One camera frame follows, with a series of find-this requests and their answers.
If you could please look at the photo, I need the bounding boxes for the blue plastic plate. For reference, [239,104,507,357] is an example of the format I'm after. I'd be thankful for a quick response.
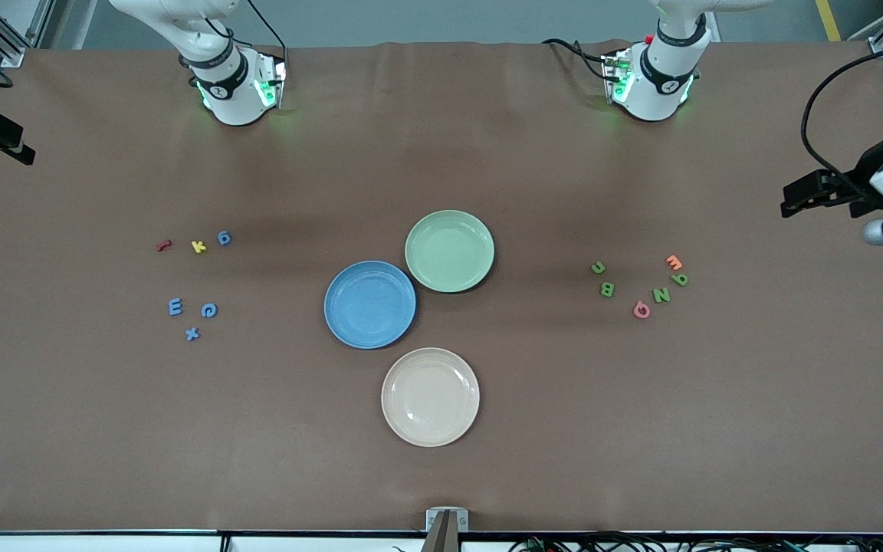
[323,260,418,350]

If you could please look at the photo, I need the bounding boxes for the brown table cover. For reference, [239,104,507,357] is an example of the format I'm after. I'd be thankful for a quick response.
[0,40,883,535]

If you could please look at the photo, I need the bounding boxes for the green plastic plate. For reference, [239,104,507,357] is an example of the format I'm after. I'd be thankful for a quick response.
[404,209,496,294]

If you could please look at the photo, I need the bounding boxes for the beige plastic plate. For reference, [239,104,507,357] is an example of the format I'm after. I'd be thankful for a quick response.
[380,347,481,449]

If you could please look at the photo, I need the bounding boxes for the black left base cable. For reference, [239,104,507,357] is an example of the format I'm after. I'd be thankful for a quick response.
[541,37,612,82]

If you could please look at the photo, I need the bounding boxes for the black base cable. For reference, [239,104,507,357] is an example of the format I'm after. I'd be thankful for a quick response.
[245,0,289,62]
[541,37,612,82]

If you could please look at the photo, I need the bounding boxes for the black right base cable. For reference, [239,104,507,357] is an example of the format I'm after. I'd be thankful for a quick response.
[245,0,289,62]

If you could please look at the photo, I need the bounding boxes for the tangled black floor cables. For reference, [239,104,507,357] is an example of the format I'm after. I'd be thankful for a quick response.
[510,527,883,552]

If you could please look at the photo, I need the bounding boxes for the white table edge rail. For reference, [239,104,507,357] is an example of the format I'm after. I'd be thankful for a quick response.
[0,531,883,552]

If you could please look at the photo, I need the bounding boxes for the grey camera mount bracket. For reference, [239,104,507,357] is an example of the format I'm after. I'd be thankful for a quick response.
[422,508,470,552]

